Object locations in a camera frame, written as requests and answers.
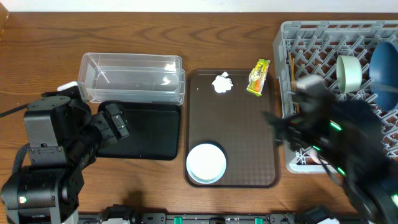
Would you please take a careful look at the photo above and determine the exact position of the wooden chopstick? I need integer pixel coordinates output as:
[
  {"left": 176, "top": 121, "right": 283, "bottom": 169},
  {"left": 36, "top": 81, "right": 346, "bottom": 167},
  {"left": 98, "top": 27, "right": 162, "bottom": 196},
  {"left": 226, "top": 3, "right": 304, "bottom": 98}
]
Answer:
[
  {"left": 291, "top": 57, "right": 300, "bottom": 113},
  {"left": 289, "top": 52, "right": 295, "bottom": 91}
]

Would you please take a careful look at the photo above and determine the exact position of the mint green bowl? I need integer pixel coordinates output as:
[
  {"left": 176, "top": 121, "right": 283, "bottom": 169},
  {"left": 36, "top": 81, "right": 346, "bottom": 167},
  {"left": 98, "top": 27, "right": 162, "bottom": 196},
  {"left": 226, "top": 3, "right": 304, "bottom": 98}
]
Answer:
[{"left": 336, "top": 55, "right": 362, "bottom": 94}]

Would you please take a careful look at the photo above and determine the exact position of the dark blue plate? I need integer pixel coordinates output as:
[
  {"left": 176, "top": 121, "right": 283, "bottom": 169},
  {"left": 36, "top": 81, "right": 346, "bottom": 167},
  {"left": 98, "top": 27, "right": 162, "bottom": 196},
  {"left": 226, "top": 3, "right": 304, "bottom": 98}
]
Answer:
[{"left": 369, "top": 42, "right": 397, "bottom": 111}]

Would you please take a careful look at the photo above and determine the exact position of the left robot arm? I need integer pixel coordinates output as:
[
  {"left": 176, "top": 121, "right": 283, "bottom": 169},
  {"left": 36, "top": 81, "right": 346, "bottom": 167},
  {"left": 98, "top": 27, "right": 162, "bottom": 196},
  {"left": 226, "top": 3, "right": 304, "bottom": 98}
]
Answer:
[{"left": 1, "top": 86, "right": 129, "bottom": 223}]

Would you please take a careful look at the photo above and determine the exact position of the grey dishwasher rack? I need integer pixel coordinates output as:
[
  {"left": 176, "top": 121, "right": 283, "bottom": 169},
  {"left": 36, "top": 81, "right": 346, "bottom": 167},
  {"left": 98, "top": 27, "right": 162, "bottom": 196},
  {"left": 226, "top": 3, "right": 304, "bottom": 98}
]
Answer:
[{"left": 273, "top": 21, "right": 397, "bottom": 159}]

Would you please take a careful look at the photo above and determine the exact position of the clear plastic bin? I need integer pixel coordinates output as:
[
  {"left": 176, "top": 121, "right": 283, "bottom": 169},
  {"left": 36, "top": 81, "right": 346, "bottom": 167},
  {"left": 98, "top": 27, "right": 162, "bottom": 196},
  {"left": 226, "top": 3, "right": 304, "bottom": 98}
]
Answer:
[{"left": 78, "top": 52, "right": 185, "bottom": 105}]

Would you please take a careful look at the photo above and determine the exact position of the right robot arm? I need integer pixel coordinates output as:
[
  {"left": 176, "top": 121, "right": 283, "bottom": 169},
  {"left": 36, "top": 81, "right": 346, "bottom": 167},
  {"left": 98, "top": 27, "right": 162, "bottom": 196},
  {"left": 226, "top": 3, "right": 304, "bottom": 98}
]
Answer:
[{"left": 264, "top": 88, "right": 397, "bottom": 223}]

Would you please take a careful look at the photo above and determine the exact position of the black rectangular tray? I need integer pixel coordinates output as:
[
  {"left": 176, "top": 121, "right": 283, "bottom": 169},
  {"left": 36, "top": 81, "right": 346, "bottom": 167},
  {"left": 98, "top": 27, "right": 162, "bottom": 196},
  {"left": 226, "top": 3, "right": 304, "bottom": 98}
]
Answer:
[{"left": 97, "top": 101, "right": 181, "bottom": 161}]

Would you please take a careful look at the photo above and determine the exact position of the brown serving tray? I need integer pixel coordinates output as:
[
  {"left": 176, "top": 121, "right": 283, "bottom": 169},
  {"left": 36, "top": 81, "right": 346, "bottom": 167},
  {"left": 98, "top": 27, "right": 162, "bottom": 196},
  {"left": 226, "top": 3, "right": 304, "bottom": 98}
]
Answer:
[{"left": 185, "top": 70, "right": 280, "bottom": 189}]

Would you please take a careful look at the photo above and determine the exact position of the white bowl light blue rim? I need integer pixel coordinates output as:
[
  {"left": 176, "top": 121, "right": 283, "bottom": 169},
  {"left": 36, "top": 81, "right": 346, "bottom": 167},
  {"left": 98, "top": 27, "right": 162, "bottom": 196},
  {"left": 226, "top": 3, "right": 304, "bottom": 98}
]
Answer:
[{"left": 186, "top": 143, "right": 227, "bottom": 184}]

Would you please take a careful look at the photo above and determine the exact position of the green orange snack wrapper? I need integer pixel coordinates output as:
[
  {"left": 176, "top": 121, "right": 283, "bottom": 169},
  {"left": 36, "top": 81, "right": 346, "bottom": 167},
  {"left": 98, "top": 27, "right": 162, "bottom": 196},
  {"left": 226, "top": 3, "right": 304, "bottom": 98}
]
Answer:
[{"left": 246, "top": 58, "right": 271, "bottom": 96}]

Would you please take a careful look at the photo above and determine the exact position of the white tissue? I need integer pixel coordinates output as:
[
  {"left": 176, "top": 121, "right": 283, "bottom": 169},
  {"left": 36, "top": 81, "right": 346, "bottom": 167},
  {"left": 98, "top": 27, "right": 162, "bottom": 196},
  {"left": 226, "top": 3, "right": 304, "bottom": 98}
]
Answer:
[{"left": 212, "top": 72, "right": 233, "bottom": 93}]

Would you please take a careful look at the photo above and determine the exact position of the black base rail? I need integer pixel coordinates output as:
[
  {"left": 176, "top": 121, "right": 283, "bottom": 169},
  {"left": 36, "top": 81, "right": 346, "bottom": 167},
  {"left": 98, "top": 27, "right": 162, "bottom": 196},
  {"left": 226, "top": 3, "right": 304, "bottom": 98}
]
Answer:
[{"left": 77, "top": 205, "right": 340, "bottom": 224}]

